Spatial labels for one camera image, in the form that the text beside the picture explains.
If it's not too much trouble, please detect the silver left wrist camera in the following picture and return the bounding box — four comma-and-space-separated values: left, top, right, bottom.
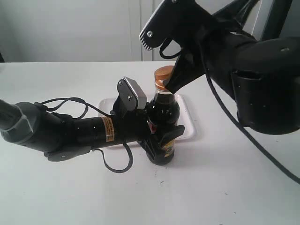
117, 76, 147, 118

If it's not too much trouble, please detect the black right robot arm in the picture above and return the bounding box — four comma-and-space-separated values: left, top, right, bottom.
165, 0, 300, 135

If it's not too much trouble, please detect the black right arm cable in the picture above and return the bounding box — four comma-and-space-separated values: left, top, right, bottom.
159, 37, 300, 185

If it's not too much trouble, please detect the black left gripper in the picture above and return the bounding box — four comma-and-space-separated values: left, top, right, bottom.
111, 98, 185, 162

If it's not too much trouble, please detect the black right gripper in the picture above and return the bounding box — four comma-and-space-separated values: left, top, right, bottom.
165, 16, 237, 94

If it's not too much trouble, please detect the dark door frame post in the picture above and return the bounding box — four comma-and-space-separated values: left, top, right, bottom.
260, 0, 293, 41

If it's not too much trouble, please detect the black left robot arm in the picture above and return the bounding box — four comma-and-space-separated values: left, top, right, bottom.
0, 100, 185, 162

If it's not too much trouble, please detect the dark soy sauce bottle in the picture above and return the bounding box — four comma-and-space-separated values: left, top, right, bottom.
146, 66, 180, 166

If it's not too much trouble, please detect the white rectangular plastic tray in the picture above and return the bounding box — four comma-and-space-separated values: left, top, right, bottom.
98, 94, 196, 144

